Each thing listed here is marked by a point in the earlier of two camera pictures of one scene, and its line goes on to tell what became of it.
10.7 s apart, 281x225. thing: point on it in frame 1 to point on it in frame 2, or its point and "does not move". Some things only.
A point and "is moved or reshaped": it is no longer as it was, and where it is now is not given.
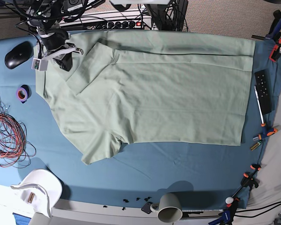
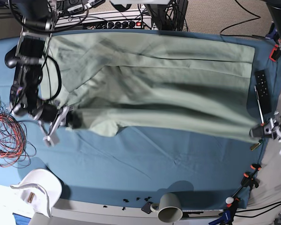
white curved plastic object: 41,189 does not move
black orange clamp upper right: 275,52 does not move
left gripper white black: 56,48 to 51,116
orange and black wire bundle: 9,146 does not move
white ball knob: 229,200 does not move
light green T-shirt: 129,87 is moved or reshaped
